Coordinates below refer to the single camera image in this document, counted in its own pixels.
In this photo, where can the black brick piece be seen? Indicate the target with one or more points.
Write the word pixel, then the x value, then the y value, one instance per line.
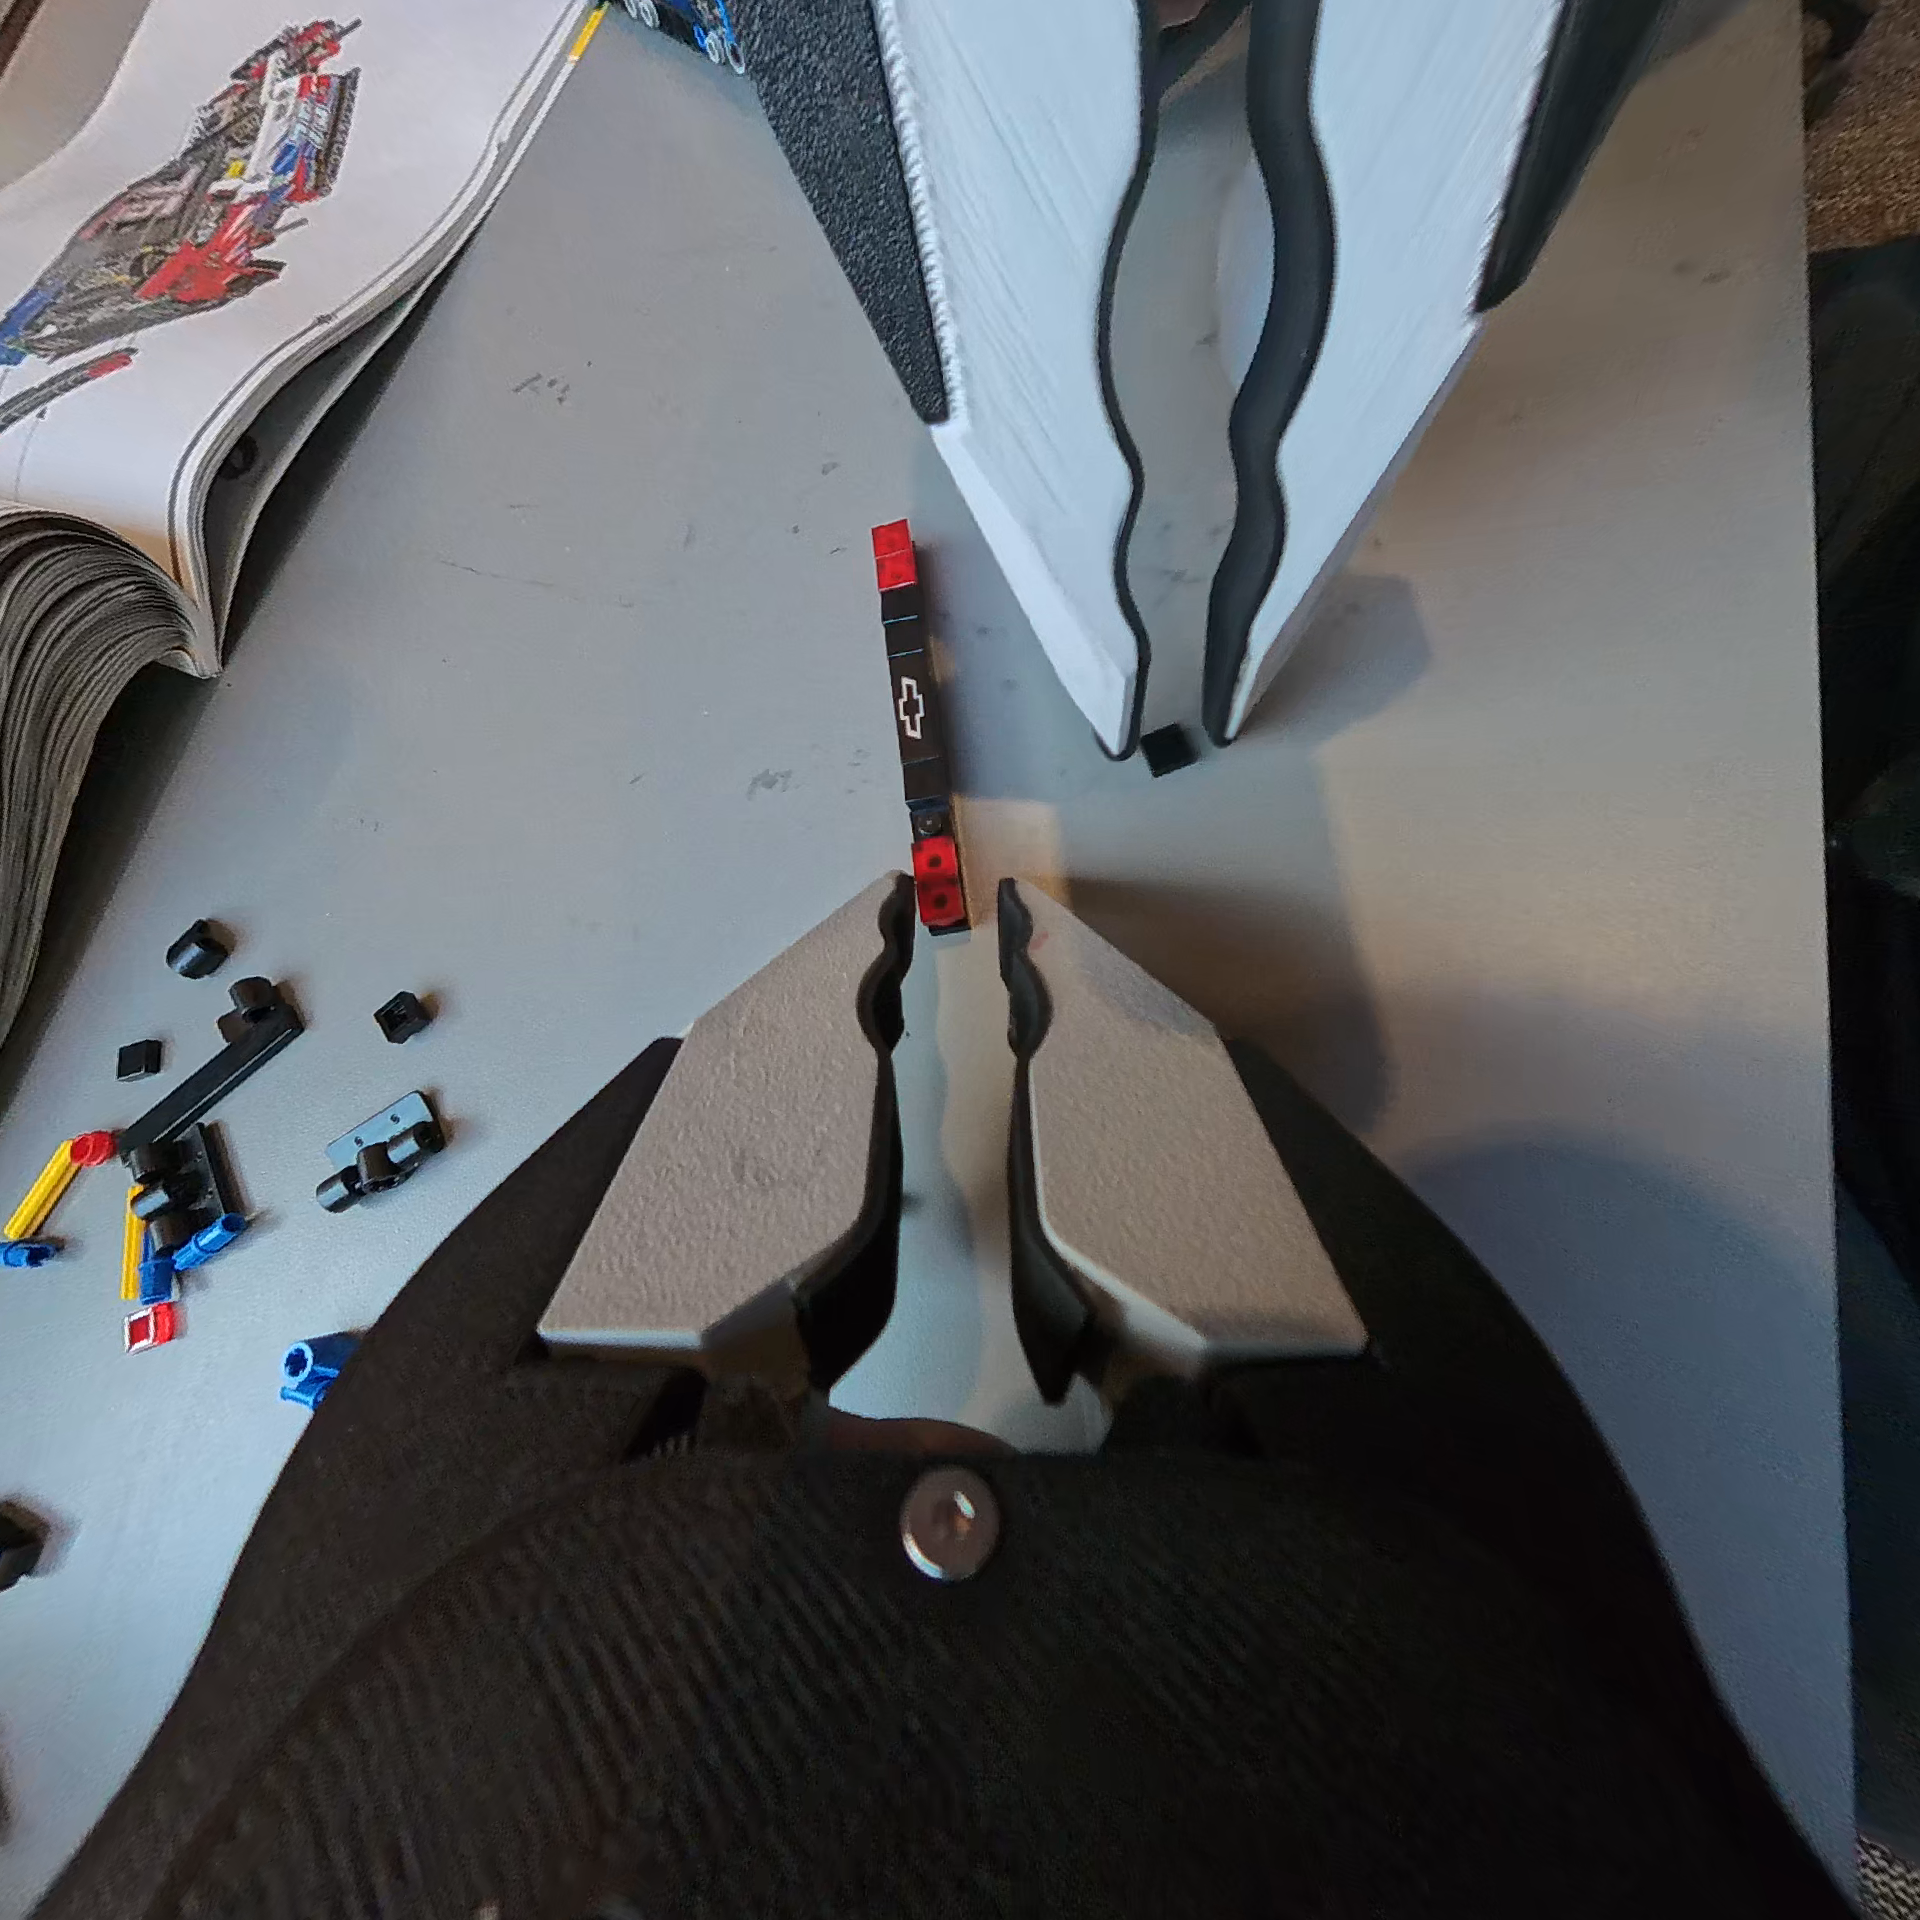
pixel 16 1544

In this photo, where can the open instruction booklet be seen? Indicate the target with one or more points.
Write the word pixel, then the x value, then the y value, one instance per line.
pixel 418 151

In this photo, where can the grey desk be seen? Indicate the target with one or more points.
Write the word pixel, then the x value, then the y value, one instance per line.
pixel 522 674

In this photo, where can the black and red brick strip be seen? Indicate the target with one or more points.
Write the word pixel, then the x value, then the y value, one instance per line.
pixel 912 705

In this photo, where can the long black beam brick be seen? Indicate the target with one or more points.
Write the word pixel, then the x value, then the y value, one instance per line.
pixel 209 1079

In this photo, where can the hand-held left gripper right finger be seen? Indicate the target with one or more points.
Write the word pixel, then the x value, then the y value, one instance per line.
pixel 1171 1186

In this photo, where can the small black tile brick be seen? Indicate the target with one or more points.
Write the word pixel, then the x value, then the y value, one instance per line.
pixel 1165 748

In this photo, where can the small red tile brick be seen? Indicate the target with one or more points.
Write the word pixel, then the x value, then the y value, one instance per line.
pixel 147 1330

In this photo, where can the yellow axle with red end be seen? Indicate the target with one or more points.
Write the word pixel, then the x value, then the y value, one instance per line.
pixel 52 1186

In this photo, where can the black hinge plate brick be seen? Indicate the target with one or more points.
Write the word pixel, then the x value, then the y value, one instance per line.
pixel 382 1153

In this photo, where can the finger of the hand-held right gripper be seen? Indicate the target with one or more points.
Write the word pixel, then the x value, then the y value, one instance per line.
pixel 1020 301
pixel 1413 226

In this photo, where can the small black holed brick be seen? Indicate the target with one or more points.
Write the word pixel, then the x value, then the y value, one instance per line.
pixel 402 1016

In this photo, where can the black plate brick assembly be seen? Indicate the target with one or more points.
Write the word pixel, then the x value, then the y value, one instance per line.
pixel 188 1176

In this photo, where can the blue pin brick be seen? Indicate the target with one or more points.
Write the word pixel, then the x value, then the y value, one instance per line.
pixel 202 1242

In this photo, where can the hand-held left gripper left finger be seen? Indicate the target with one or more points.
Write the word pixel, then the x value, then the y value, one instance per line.
pixel 734 1186

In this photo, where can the blue connector brick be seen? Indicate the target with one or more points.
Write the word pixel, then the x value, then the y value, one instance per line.
pixel 314 1367

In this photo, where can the red blue black brick car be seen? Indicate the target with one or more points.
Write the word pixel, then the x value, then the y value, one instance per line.
pixel 689 25

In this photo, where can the short yellow axle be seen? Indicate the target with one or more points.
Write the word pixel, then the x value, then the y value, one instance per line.
pixel 131 1253

